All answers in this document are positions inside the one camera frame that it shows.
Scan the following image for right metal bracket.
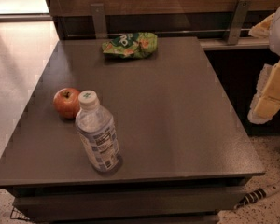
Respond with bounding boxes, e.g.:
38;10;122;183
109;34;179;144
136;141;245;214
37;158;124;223
226;0;252;46

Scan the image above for red apple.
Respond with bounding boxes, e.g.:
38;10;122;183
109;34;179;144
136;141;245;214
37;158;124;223
53;88;80;119

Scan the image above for metal bracket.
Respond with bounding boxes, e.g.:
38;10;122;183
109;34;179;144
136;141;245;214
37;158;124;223
226;0;252;46
91;3;108;39

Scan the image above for striped cable on floor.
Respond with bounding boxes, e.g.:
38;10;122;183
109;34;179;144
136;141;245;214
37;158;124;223
233;184;280;210

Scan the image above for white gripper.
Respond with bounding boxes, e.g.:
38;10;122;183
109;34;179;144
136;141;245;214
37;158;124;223
247;7;280;124

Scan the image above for grey drawer cabinet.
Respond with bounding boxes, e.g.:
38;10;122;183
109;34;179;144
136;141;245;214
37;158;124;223
12;179;245;224

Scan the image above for clear blue-label plastic bottle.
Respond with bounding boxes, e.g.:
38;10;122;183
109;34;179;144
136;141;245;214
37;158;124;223
76;91;120;173

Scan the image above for left metal bracket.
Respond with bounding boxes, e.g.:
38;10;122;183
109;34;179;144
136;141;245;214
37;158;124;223
91;3;108;39

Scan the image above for green rice chip bag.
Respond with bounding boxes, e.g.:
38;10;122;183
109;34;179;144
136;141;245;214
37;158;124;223
102;32;158;59

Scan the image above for wire rack on floor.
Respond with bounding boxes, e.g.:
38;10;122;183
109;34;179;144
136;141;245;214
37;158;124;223
9;207;30;222

